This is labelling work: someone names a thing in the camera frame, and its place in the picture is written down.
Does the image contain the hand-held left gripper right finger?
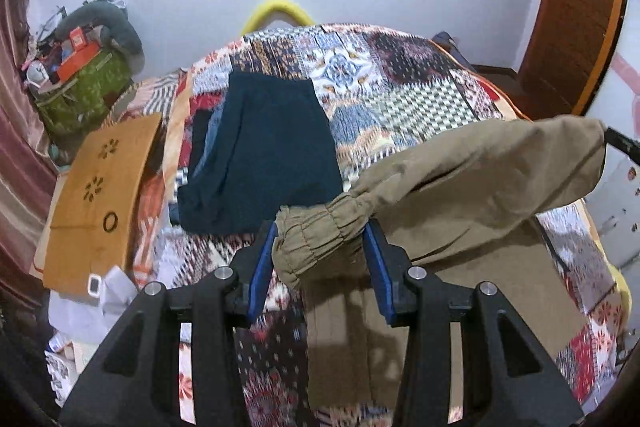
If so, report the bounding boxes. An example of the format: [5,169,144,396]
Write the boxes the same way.
[362,223,586,427]

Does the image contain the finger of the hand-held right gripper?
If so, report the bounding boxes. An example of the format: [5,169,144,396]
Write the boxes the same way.
[603,127,640,156]

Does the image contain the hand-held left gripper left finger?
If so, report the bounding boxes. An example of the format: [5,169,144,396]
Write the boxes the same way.
[59,219,281,427]

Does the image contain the khaki pants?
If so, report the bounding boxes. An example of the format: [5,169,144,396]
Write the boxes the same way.
[272,116,608,414]

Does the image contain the navy folded pants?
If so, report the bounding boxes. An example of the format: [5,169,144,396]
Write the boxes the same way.
[177,71,343,235]

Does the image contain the white printed panel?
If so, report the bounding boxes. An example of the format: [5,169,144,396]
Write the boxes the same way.
[584,154,640,269]

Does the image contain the blue jeans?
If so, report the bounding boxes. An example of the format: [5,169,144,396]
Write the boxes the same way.
[169,104,227,224]

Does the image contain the brown wooden door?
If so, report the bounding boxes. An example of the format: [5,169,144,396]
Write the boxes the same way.
[516,0,631,118]

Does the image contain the white cloth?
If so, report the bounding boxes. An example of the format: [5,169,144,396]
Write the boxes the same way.
[46,264,140,350]

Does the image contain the brown board with flower cutouts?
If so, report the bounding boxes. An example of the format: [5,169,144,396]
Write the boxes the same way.
[42,112,164,297]

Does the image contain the patchwork printed blanket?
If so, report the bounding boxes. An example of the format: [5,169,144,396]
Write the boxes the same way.
[45,23,632,427]

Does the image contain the green patterned bag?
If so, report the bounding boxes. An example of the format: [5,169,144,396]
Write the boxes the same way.
[34,49,134,136]

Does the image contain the pink curtain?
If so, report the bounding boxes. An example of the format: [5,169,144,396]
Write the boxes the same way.
[0,0,62,300]

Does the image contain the orange box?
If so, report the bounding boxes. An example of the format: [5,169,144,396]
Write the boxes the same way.
[56,27,101,81]

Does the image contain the grey plush pillow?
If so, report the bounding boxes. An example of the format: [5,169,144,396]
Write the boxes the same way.
[54,0,146,68]

